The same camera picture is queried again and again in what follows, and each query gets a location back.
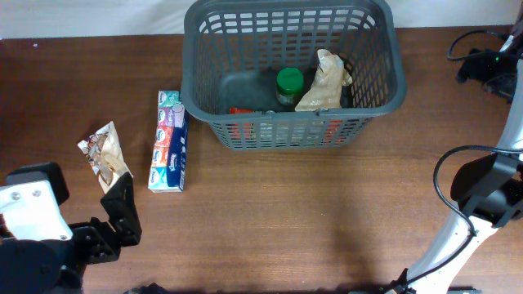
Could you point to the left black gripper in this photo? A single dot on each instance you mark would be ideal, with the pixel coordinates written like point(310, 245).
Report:
point(93, 241)

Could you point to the brown snack pouch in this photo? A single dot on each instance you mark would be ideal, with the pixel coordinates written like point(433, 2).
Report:
point(104, 154)

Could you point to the Kleenex tissue multipack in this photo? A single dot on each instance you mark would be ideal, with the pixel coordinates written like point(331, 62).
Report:
point(168, 163)

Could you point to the orange spaghetti pasta packet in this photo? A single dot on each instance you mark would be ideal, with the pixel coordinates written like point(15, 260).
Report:
point(250, 130)

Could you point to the grey plastic shopping basket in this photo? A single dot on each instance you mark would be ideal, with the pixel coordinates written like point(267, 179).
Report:
point(233, 51)

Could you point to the green lid glass jar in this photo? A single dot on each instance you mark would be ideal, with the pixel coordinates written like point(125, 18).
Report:
point(289, 84)

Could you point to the beige pasta bag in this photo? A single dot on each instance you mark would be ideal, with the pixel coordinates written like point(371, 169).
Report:
point(326, 89)

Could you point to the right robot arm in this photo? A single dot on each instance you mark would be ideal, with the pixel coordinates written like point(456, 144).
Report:
point(485, 195)

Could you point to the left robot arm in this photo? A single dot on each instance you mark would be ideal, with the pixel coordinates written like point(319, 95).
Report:
point(40, 252)

